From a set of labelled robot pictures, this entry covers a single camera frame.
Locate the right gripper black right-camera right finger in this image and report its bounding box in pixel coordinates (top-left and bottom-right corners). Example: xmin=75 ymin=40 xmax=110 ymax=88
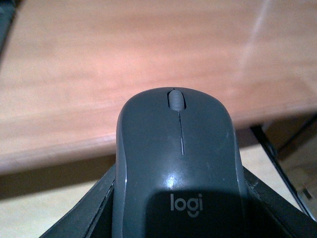
xmin=244 ymin=168 xmax=317 ymax=238

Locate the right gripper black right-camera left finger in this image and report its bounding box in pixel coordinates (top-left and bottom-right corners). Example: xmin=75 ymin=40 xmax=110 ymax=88
xmin=41 ymin=166 xmax=115 ymax=238

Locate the grey Logitech mouse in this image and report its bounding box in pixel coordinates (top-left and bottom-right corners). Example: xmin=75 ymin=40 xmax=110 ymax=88
xmin=112 ymin=88 xmax=251 ymax=238

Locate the wooden desk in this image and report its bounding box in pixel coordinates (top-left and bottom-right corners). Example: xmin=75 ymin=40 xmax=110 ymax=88
xmin=0 ymin=0 xmax=317 ymax=175

